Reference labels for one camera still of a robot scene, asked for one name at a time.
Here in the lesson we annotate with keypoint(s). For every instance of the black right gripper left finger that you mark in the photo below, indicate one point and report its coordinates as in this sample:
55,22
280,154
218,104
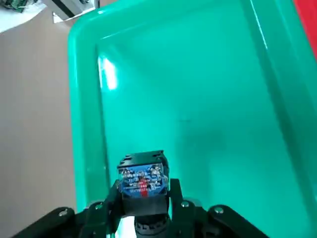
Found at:
99,218

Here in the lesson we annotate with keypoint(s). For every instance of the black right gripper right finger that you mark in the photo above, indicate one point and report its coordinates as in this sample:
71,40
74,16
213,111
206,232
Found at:
193,220

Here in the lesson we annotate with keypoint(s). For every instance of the green-headed push-button switch part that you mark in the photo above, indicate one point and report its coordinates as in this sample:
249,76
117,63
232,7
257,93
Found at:
141,178

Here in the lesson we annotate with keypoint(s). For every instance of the long green plastic tray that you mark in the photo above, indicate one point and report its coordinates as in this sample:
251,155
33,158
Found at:
198,86

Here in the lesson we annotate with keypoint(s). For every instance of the long red plastic tray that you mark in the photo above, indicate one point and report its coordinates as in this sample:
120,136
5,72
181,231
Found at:
307,24

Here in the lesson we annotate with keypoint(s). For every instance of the aluminium frame post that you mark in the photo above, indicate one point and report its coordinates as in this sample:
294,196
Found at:
71,7

